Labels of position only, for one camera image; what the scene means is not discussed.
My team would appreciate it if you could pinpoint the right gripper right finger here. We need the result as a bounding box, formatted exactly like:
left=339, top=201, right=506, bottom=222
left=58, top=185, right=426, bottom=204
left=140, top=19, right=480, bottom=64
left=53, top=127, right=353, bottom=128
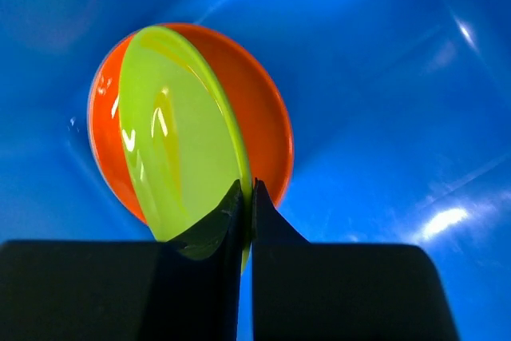
left=252, top=180, right=459, bottom=340

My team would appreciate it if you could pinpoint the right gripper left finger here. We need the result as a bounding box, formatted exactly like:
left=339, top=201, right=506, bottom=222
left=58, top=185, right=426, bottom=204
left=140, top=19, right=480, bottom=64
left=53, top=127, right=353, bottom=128
left=1, top=182, right=244, bottom=340

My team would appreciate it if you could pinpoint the green plate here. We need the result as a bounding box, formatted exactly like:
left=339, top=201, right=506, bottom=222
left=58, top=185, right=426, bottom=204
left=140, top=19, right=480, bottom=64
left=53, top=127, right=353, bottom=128
left=118, top=26, right=253, bottom=274

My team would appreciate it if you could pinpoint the orange plate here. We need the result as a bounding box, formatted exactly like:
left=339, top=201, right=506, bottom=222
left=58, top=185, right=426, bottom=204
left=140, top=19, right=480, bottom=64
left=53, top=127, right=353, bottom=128
left=87, top=23, right=295, bottom=221

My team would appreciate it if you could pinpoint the blue plastic bin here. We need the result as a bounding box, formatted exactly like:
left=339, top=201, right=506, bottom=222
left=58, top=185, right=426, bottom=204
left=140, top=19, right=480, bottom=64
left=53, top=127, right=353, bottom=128
left=1, top=0, right=510, bottom=340

